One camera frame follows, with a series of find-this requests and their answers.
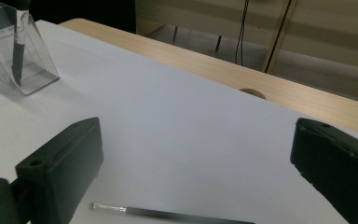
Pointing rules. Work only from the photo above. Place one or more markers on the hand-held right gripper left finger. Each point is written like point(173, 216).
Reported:
point(65, 161)

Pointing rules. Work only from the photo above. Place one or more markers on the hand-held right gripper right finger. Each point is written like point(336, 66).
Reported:
point(338, 168)

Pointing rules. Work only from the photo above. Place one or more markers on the clear plastic organizer box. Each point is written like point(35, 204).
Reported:
point(40, 71)

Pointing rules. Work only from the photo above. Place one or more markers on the thick black makeup brush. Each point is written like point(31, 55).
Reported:
point(18, 59)

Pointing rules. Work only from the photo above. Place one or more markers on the white table sheet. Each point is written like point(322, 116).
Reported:
point(183, 130)

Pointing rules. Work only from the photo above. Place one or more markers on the thin brass upright strip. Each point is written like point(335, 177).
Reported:
point(278, 34)

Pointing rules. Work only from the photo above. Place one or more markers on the light wooden table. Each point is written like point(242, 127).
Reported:
point(199, 65)

